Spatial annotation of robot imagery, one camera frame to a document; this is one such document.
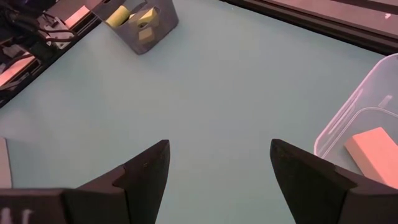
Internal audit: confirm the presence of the small yellow-green block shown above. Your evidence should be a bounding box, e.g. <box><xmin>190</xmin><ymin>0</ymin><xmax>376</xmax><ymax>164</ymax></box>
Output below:
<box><xmin>137</xmin><ymin>27</ymin><xmax>154</xmax><ymax>43</ymax></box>

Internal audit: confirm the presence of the clear plastic bin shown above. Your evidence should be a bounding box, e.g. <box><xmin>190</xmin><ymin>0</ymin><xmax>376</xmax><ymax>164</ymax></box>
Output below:
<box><xmin>313</xmin><ymin>52</ymin><xmax>398</xmax><ymax>190</ymax></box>

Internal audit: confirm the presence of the orange block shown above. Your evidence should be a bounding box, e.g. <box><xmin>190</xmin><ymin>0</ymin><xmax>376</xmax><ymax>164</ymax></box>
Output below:
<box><xmin>344</xmin><ymin>126</ymin><xmax>398</xmax><ymax>190</ymax></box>

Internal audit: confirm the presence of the dark grey bin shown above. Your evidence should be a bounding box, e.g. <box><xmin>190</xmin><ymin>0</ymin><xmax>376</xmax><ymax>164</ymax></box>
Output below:
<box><xmin>91</xmin><ymin>0</ymin><xmax>180</xmax><ymax>56</ymax></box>

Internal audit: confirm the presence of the yellow-green cylinder block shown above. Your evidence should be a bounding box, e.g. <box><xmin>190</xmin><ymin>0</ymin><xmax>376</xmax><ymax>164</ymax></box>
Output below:
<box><xmin>104</xmin><ymin>5</ymin><xmax>132</xmax><ymax>29</ymax></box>

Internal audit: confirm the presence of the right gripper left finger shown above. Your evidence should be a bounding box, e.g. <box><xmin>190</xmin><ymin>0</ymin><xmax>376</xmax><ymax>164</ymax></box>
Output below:
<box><xmin>63</xmin><ymin>139</ymin><xmax>171</xmax><ymax>224</ymax></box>

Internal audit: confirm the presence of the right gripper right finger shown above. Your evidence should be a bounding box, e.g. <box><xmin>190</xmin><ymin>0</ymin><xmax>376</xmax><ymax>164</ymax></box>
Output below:
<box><xmin>269</xmin><ymin>138</ymin><xmax>398</xmax><ymax>224</ymax></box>

